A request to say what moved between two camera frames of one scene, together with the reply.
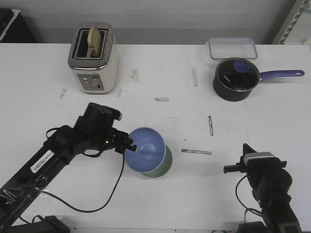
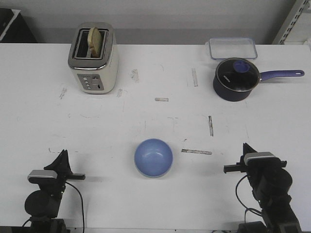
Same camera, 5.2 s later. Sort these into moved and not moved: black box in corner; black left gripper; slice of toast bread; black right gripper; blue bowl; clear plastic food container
Moved: blue bowl; black left gripper
Not moved: black box in corner; slice of toast bread; black right gripper; clear plastic food container
